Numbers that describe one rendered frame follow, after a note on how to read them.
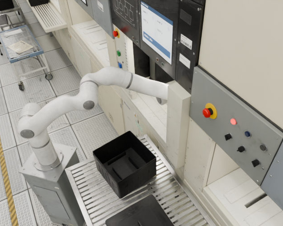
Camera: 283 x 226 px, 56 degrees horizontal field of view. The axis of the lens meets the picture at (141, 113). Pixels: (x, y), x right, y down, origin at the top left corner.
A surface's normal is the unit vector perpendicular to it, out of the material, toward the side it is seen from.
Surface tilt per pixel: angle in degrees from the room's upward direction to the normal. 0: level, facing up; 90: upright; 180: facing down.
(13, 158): 0
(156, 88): 43
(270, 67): 90
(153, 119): 0
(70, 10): 90
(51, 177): 0
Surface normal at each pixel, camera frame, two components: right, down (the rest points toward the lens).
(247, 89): -0.88, 0.36
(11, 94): -0.04, -0.73
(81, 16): 0.47, 0.59
